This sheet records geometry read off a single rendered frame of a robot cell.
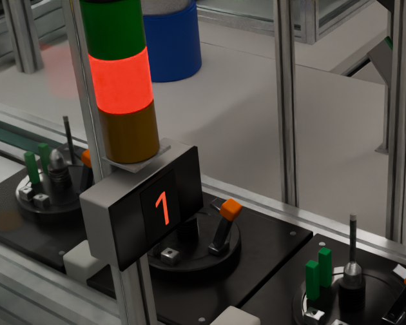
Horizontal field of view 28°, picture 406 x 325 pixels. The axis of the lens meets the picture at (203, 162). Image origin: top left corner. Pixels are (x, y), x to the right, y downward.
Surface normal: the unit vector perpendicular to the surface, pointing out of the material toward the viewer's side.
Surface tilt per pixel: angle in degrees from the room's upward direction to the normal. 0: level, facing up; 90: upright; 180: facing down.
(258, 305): 0
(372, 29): 0
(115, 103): 90
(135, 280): 90
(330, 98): 0
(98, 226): 90
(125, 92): 90
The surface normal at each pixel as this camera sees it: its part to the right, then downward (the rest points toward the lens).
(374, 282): -0.08, -0.85
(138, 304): 0.79, 0.26
